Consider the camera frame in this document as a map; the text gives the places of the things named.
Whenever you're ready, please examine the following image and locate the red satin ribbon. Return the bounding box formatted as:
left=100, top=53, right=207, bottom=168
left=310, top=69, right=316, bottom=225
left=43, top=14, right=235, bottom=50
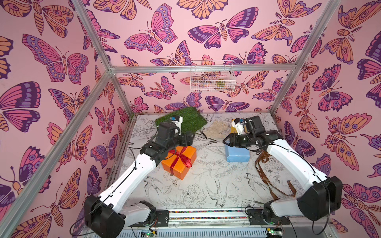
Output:
left=168, top=146, right=193, bottom=176

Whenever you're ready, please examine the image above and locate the light blue gift box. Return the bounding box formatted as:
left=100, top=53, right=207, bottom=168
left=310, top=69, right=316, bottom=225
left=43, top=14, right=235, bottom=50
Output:
left=225, top=145, right=251, bottom=163

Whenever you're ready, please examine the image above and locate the brown satin ribbon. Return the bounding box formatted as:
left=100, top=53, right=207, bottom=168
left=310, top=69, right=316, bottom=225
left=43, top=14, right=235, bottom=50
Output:
left=254, top=148, right=297, bottom=200

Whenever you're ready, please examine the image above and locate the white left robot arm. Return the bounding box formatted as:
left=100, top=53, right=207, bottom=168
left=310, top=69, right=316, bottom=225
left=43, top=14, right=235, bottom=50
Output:
left=84, top=116, right=194, bottom=238

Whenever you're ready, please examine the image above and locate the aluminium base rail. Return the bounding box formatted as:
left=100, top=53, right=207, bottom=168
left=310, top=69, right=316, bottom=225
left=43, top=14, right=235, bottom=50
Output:
left=80, top=206, right=316, bottom=238

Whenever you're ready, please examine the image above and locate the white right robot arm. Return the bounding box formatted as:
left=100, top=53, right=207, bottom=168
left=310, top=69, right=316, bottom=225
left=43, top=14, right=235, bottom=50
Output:
left=223, top=116, right=343, bottom=224

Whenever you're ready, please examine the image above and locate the aluminium frame post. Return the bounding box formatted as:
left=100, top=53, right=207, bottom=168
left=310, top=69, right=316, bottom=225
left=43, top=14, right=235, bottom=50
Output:
left=72, top=1, right=133, bottom=118

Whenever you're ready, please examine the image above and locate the orange gift box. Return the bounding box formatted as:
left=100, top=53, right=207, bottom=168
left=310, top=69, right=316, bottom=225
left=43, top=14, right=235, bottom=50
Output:
left=161, top=145, right=197, bottom=180

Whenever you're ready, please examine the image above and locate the green artificial grass mat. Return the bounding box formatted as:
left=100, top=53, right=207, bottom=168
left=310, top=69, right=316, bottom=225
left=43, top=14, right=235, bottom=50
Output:
left=155, top=107, right=207, bottom=132

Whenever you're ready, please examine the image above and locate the yellow work glove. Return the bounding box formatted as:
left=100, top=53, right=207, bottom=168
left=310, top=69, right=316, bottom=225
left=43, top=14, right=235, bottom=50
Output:
left=230, top=120, right=238, bottom=134

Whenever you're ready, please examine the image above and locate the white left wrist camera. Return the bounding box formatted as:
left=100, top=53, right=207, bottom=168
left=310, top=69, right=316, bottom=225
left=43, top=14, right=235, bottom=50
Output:
left=170, top=115, right=183, bottom=135

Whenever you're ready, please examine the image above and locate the white wire basket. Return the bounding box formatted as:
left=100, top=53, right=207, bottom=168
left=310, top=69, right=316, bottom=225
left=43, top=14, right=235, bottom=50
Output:
left=189, top=64, right=236, bottom=94

